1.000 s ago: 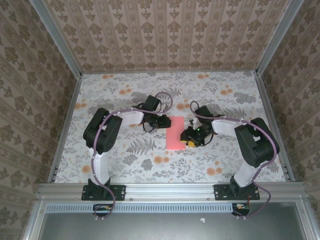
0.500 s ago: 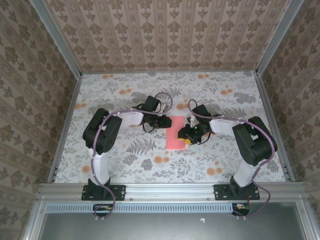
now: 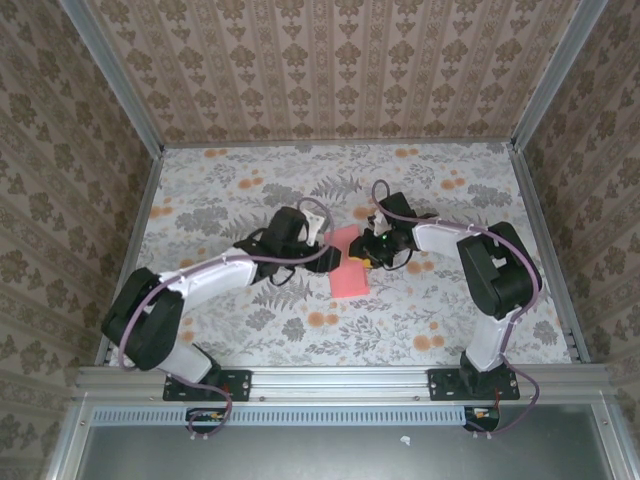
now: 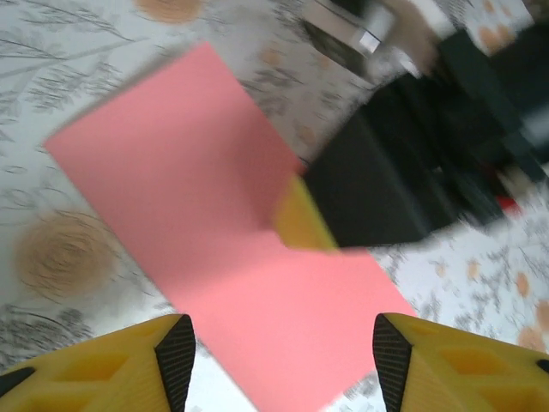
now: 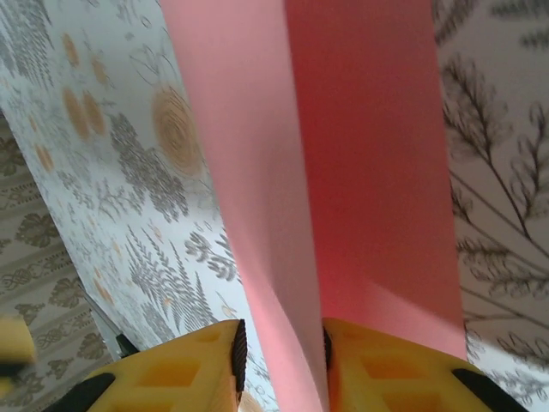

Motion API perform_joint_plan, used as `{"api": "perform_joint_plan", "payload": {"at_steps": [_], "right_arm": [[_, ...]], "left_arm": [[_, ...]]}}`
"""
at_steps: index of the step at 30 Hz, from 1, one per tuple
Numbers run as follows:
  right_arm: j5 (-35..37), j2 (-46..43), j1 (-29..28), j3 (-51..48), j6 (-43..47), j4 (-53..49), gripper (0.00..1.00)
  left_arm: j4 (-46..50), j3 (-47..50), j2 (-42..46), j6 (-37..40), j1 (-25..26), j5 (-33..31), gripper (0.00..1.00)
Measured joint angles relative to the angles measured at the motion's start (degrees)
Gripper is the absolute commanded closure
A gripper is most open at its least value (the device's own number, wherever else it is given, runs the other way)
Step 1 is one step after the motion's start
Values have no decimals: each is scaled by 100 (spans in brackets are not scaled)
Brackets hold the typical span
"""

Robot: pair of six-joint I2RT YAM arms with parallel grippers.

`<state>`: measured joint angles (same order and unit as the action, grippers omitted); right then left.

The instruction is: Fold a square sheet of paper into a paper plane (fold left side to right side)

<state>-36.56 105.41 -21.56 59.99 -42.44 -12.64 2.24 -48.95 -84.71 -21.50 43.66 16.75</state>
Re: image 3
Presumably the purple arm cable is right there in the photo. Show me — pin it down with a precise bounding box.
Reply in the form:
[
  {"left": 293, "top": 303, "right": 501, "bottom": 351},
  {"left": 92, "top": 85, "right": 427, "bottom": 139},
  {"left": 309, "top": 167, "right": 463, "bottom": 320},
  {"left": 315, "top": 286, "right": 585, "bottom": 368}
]
[
  {"left": 117, "top": 196, "right": 334, "bottom": 444},
  {"left": 370, "top": 179, "right": 544, "bottom": 441}
]

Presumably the grey metal panel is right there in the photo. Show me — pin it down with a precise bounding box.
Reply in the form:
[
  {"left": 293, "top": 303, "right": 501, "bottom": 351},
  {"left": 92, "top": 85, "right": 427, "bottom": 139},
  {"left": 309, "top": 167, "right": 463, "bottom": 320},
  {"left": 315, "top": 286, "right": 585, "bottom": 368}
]
[{"left": 77, "top": 424, "right": 614, "bottom": 480}]

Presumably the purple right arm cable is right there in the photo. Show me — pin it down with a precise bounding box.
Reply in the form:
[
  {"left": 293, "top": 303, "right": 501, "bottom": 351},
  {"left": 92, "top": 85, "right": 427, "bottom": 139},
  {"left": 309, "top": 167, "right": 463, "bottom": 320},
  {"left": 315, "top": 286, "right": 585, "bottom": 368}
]
[{"left": 370, "top": 179, "right": 544, "bottom": 441}]

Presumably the black cable connector box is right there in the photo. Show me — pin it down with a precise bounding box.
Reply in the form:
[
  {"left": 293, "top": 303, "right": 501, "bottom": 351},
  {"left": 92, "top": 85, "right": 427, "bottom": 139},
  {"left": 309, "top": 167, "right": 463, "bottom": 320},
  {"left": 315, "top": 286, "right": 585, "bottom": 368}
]
[
  {"left": 185, "top": 407, "right": 227, "bottom": 435},
  {"left": 462, "top": 404, "right": 501, "bottom": 432}
]

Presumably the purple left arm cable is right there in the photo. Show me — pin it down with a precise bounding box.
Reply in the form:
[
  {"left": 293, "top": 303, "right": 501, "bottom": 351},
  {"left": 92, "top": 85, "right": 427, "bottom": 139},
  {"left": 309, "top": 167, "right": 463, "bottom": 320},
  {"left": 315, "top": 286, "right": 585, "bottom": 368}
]
[{"left": 117, "top": 196, "right": 334, "bottom": 444}]

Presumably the aluminium side rail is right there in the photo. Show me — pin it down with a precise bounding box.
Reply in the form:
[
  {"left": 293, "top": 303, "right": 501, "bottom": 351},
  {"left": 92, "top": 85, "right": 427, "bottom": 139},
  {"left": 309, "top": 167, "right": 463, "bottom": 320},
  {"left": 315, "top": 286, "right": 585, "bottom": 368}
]
[
  {"left": 508, "top": 144, "right": 592, "bottom": 364},
  {"left": 94, "top": 147, "right": 166, "bottom": 369}
]

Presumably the thin aluminium rear rail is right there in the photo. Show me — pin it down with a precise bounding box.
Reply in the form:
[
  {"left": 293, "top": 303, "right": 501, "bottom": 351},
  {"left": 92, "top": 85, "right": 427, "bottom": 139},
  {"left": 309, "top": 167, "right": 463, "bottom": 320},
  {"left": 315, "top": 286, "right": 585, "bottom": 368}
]
[{"left": 162, "top": 141, "right": 514, "bottom": 150}]

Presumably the floral printed tablecloth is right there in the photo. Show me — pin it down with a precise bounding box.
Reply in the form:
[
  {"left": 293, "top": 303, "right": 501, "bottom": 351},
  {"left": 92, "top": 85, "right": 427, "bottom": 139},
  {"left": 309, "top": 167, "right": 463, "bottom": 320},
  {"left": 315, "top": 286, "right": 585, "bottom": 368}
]
[{"left": 107, "top": 142, "right": 574, "bottom": 369}]

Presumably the pink paper sheet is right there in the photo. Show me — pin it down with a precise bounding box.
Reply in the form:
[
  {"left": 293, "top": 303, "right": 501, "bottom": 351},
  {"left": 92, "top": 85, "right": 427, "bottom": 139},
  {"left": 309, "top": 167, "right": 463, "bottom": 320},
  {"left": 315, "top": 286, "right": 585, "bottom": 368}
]
[{"left": 323, "top": 223, "right": 372, "bottom": 300}]

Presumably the aluminium corner post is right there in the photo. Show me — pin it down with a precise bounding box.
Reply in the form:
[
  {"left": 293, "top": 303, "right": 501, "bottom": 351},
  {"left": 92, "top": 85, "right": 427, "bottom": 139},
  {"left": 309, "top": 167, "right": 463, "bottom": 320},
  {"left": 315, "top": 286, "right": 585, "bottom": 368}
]
[
  {"left": 510, "top": 0, "right": 609, "bottom": 151},
  {"left": 62, "top": 0, "right": 166, "bottom": 154}
]

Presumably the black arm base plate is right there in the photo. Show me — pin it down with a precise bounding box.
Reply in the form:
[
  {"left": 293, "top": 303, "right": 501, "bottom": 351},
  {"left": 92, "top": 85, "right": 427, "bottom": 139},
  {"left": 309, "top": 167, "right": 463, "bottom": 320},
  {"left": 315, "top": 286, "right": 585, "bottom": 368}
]
[
  {"left": 427, "top": 368, "right": 521, "bottom": 403},
  {"left": 163, "top": 368, "right": 252, "bottom": 403}
]

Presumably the aluminium mounting rail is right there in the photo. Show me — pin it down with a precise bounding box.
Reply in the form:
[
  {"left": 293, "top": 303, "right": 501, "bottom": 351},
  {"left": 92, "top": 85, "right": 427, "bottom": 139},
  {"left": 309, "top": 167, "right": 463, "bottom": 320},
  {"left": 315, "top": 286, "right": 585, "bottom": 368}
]
[{"left": 74, "top": 364, "right": 614, "bottom": 404}]

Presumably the grey slotted cable duct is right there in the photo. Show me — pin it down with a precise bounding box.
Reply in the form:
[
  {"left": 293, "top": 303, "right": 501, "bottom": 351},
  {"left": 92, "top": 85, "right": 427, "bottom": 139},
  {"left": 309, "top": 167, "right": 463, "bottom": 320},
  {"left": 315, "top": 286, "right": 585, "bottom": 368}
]
[{"left": 92, "top": 405, "right": 474, "bottom": 426}]

